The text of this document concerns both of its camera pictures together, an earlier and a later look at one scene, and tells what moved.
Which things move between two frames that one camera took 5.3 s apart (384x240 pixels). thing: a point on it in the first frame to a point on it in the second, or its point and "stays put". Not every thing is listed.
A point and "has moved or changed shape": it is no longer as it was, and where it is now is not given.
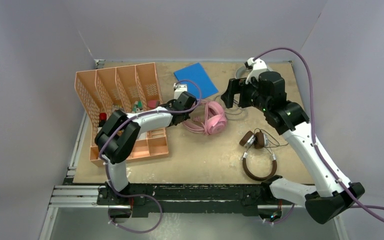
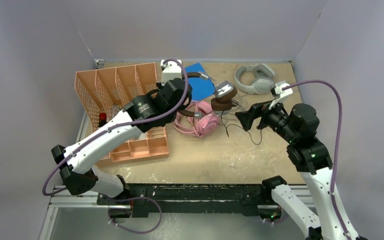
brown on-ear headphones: x=260 y=140 to x=225 y=92
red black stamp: x=103 y=117 stays put
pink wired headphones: x=215 y=122 has moved or changed shape
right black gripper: x=236 y=86 to x=247 y=117
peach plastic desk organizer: x=103 y=92 stays put
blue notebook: x=198 y=83 stays put
